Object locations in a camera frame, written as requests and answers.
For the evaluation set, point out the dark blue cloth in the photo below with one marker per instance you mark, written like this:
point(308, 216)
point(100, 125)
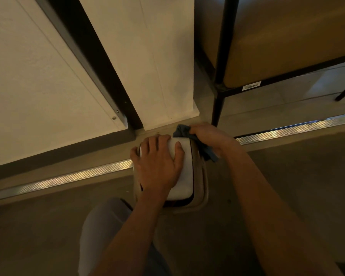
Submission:
point(205, 149)

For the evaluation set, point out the grey baseboard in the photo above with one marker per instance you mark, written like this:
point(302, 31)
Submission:
point(60, 153)

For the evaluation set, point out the brown bench with sticker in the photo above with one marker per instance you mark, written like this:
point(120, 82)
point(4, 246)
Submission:
point(279, 43)

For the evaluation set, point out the metal floor threshold strip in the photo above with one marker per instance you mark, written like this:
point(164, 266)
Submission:
point(60, 179)

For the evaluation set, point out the beige bin with white lid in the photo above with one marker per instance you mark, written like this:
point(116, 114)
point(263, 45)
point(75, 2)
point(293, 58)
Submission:
point(207, 241)

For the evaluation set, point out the person's right forearm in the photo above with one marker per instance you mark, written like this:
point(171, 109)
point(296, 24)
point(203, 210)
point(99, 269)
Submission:
point(281, 215)

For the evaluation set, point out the black wall post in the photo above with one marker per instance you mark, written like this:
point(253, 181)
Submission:
point(92, 60)

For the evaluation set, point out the person's right hand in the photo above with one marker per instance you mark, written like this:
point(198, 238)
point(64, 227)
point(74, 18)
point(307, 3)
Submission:
point(214, 137)

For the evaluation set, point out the person's left hand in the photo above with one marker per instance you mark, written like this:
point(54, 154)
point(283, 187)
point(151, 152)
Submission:
point(158, 169)

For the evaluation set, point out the white sticker label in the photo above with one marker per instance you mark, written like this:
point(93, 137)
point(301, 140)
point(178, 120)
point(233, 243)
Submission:
point(251, 85)

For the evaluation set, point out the person's left forearm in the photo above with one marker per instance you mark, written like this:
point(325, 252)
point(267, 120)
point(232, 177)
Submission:
point(126, 241)

